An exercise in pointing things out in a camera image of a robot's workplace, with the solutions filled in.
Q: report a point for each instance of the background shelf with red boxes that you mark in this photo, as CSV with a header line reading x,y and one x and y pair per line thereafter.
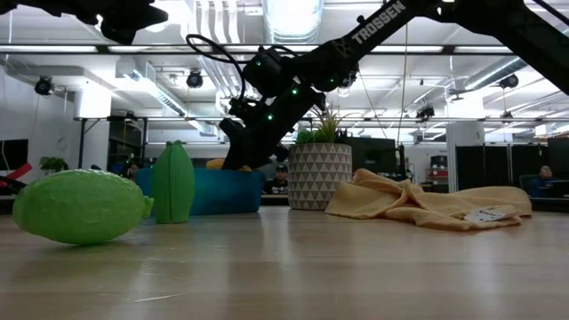
x,y
436,171

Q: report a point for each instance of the small background green plant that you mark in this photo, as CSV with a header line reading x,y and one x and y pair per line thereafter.
x,y
53,164

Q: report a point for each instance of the red strip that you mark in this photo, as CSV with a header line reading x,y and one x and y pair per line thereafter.
x,y
20,171

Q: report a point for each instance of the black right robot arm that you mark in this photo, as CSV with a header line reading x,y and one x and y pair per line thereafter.
x,y
378,22

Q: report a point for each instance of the dark background monitor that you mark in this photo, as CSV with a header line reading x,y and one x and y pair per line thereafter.
x,y
559,157

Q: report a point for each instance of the light green toy lemon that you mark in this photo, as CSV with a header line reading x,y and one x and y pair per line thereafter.
x,y
80,206

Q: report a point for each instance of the black wall monitor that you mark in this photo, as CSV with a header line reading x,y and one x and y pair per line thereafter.
x,y
13,154

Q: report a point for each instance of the yellow toy banana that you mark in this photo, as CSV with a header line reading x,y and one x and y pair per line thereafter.
x,y
215,163

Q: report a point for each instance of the silver ceiling air duct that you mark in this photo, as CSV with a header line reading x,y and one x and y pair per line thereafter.
x,y
293,18

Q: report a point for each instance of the black room partition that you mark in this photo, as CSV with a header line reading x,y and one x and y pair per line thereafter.
x,y
489,166

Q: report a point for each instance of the black ceiling spotlight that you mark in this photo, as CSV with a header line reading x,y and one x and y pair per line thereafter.
x,y
425,112
194,79
509,81
43,85

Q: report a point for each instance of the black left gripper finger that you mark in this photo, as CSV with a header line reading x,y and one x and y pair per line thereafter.
x,y
131,22

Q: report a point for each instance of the white cloth label tag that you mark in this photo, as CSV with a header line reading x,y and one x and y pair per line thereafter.
x,y
486,215

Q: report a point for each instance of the yellow waffle cloth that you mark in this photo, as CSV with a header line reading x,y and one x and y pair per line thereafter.
x,y
400,200

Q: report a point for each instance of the succulent in patterned white pot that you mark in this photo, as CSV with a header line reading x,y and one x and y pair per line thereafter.
x,y
319,178

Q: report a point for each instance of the blue plastic tupperware container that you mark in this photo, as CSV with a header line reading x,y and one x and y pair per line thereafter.
x,y
222,191

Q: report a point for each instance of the green toy corn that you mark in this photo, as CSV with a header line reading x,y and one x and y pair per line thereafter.
x,y
173,186

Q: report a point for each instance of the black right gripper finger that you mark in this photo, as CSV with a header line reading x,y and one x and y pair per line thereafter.
x,y
242,153
273,155

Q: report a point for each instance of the black background cabinet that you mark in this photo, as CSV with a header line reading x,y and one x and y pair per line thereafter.
x,y
373,155

